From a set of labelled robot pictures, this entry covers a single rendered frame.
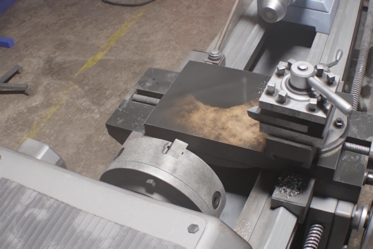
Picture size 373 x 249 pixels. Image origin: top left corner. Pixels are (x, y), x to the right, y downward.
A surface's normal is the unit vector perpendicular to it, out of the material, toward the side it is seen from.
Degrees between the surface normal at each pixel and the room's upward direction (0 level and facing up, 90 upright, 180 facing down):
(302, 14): 90
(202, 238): 7
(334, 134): 0
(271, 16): 90
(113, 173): 90
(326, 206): 0
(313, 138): 90
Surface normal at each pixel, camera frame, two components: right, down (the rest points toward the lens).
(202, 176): 0.61, -0.32
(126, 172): -0.40, 0.66
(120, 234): -0.10, -0.72
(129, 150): -0.51, -0.74
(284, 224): 0.45, -0.46
